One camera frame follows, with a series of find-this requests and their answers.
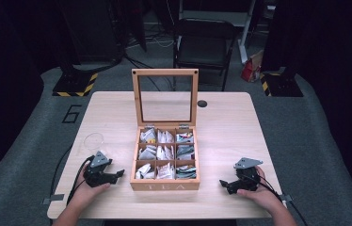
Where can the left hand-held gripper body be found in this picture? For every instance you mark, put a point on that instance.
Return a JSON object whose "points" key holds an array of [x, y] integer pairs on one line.
{"points": [[99, 160]]}

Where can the black table grommet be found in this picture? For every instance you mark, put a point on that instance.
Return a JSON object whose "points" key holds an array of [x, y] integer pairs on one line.
{"points": [[202, 103]]}

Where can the black folding chair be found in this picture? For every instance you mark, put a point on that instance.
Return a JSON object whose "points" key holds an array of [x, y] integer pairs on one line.
{"points": [[204, 47]]}

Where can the assorted tea bag packets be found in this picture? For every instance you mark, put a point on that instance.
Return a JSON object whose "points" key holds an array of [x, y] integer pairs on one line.
{"points": [[164, 153]]}

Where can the person's left hand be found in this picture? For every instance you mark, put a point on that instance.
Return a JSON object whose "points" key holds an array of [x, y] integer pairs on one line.
{"points": [[84, 191]]}

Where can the grey tape strip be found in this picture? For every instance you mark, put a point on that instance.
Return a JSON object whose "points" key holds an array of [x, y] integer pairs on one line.
{"points": [[53, 198], [285, 198]]}

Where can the clear glass cup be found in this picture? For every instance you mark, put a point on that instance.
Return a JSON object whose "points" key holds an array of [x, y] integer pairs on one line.
{"points": [[93, 141]]}

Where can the red and white bag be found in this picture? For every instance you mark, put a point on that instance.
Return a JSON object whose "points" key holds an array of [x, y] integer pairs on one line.
{"points": [[251, 69]]}

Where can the wooden tea box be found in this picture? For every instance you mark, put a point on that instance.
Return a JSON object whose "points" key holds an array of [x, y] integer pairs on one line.
{"points": [[165, 186]]}

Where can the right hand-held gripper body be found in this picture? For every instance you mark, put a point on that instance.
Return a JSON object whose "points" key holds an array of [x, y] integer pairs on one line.
{"points": [[246, 175]]}

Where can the striped black stand base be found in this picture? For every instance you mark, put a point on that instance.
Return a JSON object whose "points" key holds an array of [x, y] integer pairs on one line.
{"points": [[76, 84], [280, 84]]}

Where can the person's right hand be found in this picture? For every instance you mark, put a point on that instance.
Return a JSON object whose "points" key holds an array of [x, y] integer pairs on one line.
{"points": [[263, 196]]}

